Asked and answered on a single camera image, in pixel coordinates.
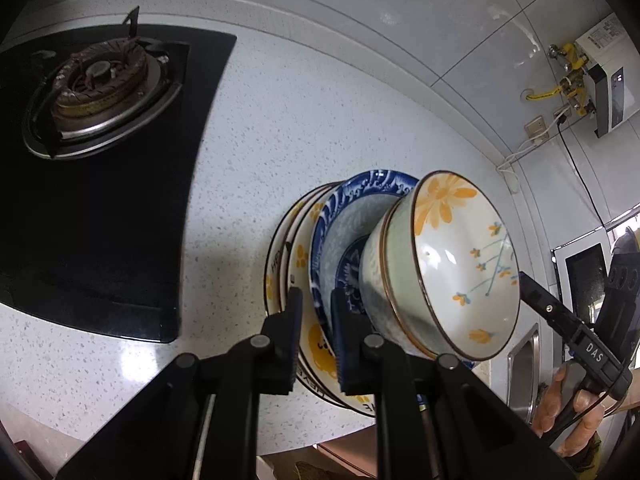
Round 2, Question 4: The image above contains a black power cable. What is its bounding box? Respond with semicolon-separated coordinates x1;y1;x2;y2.
554;116;609;229

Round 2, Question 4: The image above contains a beige wall socket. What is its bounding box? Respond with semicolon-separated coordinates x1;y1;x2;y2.
524;115;548;144

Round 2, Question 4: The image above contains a person's right hand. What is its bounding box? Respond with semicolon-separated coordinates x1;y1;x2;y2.
529;363;622;458

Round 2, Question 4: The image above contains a large bear pattern plate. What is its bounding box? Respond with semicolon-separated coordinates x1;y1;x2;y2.
262;182;362;411

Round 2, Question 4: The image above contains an orange flower green bowl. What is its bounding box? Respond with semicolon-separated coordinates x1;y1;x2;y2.
381;170;520;362

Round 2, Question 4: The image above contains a black glass gas stove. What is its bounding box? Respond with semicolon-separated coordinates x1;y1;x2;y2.
1;13;236;344

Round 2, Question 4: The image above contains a white power cable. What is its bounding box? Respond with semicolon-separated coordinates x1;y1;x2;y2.
496;104;572;196

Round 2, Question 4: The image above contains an olive jacket right sleeve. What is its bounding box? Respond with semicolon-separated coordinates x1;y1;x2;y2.
564;434;601;480

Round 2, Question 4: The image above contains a white microwave oven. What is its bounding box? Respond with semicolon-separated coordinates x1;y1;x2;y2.
552;228;612;326

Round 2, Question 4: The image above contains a yellow gas hose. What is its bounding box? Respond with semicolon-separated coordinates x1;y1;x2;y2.
520;41;597;118

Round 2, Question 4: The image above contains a stainless steel sink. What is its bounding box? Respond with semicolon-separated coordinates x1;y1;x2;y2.
506;323;539;424

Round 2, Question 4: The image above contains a small bear pattern plate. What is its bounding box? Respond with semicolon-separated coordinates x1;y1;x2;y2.
280;183;374;417

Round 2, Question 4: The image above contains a white bowl brown rim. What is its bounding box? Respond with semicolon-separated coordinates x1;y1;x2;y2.
359;204;436;359

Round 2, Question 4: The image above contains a blue floral porcelain bowl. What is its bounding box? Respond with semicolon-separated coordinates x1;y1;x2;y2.
308;169;418;346

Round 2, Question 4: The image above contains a white gas water heater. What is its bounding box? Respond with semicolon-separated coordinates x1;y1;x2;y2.
574;13;639;138

